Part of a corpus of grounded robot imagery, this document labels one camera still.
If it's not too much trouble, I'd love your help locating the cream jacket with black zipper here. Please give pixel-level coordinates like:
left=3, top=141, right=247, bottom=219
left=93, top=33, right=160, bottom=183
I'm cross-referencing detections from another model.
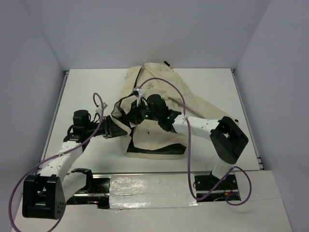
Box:
left=111, top=62, right=228, bottom=160

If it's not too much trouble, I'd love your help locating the purple cable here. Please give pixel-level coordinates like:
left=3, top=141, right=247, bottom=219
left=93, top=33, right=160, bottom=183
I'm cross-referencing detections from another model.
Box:
left=9, top=93, right=104, bottom=232
left=137, top=77, right=252, bottom=206

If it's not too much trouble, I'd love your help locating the white foam front board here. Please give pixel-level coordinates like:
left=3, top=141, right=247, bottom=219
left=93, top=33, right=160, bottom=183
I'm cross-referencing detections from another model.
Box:
left=15, top=171, right=292, bottom=232

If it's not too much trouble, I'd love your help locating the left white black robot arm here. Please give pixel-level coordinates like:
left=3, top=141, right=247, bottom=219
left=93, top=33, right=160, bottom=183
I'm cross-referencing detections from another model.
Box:
left=22, top=110, right=127, bottom=219

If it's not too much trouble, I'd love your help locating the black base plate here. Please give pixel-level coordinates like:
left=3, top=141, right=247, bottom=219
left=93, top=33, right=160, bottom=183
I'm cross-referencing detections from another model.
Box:
left=193, top=174, right=241, bottom=202
left=67, top=175, right=111, bottom=209

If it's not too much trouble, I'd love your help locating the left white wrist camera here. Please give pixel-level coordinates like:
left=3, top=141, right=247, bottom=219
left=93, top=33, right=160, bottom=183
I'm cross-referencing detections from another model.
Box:
left=96, top=102, right=108, bottom=115

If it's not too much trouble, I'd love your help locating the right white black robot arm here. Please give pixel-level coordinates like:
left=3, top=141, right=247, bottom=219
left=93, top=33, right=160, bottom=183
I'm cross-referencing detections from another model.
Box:
left=126, top=94, right=249, bottom=189

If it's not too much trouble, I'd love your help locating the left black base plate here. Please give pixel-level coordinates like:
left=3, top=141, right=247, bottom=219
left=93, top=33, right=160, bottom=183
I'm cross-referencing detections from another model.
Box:
left=67, top=175, right=111, bottom=209

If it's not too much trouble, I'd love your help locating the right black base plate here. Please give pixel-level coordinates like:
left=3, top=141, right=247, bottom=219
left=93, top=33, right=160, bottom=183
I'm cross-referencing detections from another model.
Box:
left=193, top=174, right=241, bottom=202

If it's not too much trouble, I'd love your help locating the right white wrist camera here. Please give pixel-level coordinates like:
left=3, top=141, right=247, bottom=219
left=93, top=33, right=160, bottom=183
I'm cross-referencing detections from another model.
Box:
left=132, top=87, right=146, bottom=106

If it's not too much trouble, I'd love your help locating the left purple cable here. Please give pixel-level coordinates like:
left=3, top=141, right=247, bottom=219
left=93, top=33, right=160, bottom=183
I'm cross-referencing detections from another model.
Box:
left=9, top=93, right=104, bottom=232

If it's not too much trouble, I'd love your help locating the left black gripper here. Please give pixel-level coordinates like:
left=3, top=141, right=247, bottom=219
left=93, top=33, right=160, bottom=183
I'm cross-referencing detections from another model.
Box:
left=85, top=115, right=127, bottom=139

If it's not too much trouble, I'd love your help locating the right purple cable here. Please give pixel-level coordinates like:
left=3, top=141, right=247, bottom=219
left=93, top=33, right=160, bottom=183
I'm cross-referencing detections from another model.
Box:
left=137, top=77, right=252, bottom=206

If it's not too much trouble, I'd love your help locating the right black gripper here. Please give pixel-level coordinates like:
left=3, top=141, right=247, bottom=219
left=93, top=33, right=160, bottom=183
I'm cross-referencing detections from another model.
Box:
left=124, top=98, right=160, bottom=125

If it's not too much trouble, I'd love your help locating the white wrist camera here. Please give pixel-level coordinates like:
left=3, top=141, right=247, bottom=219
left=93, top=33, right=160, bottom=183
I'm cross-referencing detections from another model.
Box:
left=96, top=102, right=108, bottom=115
left=132, top=87, right=146, bottom=106

